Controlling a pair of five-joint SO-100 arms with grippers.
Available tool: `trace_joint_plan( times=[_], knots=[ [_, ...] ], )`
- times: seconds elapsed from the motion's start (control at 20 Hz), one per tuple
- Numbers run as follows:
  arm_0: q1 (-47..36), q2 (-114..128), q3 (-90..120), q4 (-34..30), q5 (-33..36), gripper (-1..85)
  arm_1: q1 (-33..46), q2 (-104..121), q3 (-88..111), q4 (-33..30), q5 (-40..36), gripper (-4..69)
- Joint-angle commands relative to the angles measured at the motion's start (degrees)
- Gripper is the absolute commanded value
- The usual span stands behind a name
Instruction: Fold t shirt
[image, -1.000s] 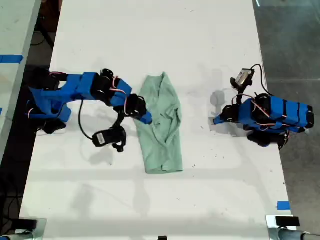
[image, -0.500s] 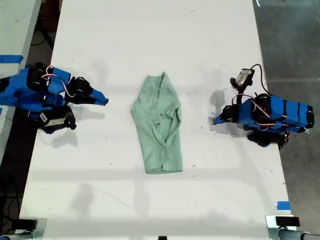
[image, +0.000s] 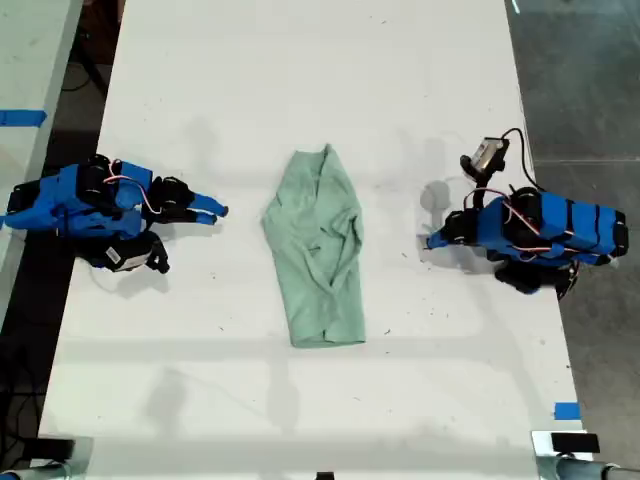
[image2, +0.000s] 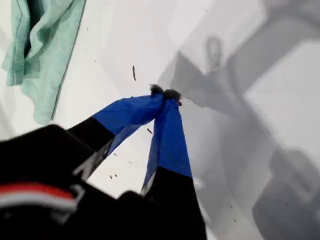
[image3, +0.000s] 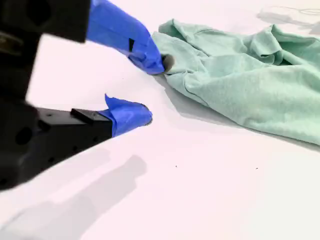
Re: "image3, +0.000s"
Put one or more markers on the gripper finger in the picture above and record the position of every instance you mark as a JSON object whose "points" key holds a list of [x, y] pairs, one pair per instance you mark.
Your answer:
{"points": [[120, 27], [100, 127]]}

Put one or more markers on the pale green T-shirt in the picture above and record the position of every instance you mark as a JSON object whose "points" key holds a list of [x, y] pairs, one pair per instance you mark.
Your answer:
{"points": [[250, 95]]}

